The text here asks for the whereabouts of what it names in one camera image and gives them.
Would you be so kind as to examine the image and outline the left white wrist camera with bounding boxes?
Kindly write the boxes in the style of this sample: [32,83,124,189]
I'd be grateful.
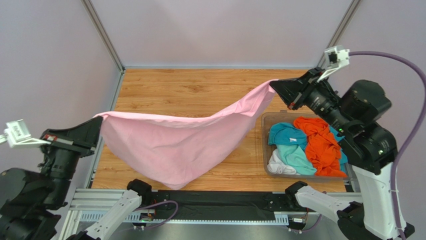
[0,119,51,149]

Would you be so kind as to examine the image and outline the white t shirt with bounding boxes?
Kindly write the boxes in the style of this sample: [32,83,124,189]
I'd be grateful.
[266,149,299,175]

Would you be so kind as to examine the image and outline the pink t shirt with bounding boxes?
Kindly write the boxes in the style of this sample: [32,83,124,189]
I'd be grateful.
[99,82,276,190]

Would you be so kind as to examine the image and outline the clear plastic bin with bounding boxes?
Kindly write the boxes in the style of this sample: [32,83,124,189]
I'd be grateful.
[261,110,358,182]

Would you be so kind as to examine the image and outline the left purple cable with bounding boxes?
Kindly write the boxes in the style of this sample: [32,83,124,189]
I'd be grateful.
[133,199,179,230]

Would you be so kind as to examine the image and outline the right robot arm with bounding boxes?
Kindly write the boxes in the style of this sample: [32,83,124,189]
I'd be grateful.
[270,67,415,240]

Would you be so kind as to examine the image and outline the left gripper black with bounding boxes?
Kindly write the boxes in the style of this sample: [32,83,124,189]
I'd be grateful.
[40,114,105,204]

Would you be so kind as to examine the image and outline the orange t shirt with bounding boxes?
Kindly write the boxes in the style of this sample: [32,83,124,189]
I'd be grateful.
[293,116,347,178]

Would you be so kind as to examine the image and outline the teal t shirt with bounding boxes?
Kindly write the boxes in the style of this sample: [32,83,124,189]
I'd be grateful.
[269,123,348,162]

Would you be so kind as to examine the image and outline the purple cable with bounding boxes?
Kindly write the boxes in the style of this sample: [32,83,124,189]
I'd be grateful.
[288,50,426,240]
[133,199,179,230]

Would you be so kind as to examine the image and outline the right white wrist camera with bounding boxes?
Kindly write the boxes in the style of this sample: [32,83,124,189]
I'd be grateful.
[317,45,351,83]

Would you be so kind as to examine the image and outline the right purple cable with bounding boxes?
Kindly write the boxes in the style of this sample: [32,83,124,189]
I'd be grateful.
[288,50,426,240]

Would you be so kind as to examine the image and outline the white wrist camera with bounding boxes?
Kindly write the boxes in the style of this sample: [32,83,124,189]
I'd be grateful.
[317,45,351,83]
[0,119,51,149]

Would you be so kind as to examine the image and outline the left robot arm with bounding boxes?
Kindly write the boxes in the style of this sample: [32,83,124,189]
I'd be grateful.
[0,116,103,240]

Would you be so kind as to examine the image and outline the aluminium frame rail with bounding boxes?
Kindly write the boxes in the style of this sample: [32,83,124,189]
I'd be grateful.
[59,182,373,240]

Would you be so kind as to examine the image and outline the mint green t shirt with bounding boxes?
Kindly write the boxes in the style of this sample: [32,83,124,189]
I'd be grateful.
[276,145,317,176]

